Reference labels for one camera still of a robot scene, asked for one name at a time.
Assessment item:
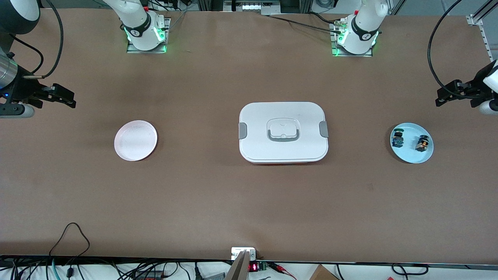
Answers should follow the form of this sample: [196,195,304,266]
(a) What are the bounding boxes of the light blue round plate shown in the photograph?
[390,122,434,164]

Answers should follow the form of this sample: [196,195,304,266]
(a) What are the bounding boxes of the pink round plate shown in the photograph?
[114,120,158,162]

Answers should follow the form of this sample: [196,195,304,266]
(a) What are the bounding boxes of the white lidded container grey latches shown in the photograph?
[238,102,329,165]

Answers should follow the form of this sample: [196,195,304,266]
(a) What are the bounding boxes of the silver power strip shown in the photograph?
[224,0,281,15]

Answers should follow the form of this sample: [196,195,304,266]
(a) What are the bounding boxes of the brown cardboard box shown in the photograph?
[309,264,340,280]

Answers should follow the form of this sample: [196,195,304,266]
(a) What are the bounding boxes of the small white electronics box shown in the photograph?
[231,247,257,261]

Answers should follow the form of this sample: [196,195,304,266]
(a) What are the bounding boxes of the red and black clip leads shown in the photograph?
[268,262,297,280]

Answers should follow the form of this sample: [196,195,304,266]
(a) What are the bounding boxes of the grey metal bar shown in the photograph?
[225,250,251,280]

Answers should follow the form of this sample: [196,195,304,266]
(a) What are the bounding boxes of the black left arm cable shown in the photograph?
[427,0,487,98]

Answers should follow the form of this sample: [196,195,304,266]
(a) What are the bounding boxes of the green and blue switch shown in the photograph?
[391,128,405,149]

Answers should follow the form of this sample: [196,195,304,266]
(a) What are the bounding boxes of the aluminium frame rail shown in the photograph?
[466,0,498,74]

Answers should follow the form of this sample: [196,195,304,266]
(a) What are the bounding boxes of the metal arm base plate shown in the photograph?
[126,17,171,54]
[330,19,374,58]

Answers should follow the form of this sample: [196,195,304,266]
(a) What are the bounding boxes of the black looped cable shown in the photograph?
[49,222,91,259]

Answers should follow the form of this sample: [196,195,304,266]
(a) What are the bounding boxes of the thin grey cable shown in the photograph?
[168,11,188,32]

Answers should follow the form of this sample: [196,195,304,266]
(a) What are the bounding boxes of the short black table cable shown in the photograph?
[309,11,339,26]

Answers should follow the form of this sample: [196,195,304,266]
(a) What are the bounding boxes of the long black table cable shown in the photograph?
[267,15,343,35]

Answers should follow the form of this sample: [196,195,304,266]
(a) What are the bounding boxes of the black coiled cable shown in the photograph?
[391,263,429,276]

